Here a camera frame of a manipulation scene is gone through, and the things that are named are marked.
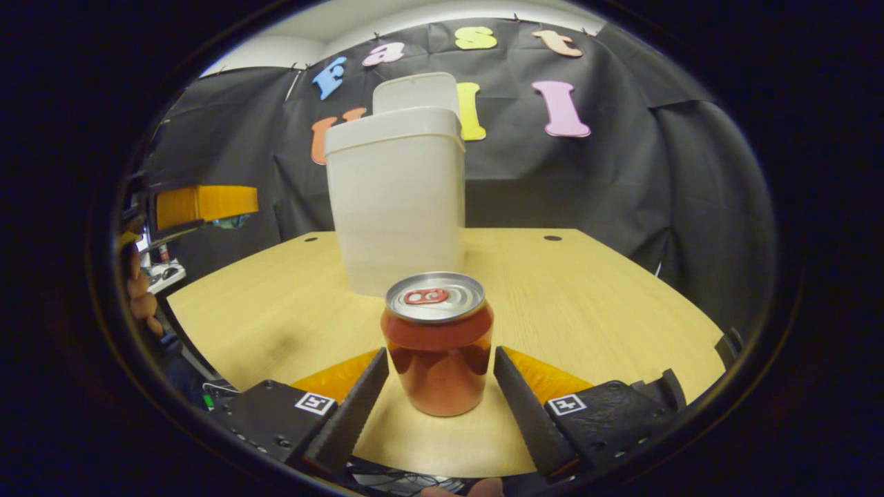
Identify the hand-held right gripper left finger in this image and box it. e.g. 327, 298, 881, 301
207, 347, 390, 478

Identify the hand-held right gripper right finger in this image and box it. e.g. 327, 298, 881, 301
493, 345, 688, 484

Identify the red pop can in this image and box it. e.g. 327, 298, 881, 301
381, 271, 495, 418

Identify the white desktop garbage bin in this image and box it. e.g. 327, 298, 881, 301
323, 72, 467, 298

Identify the wooden desktop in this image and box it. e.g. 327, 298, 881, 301
166, 228, 726, 478

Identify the white side desk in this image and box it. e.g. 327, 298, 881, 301
142, 259, 187, 296

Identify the black backdrop cloth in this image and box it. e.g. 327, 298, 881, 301
142, 17, 778, 332

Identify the black cable bundle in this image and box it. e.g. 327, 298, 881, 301
349, 461, 470, 495

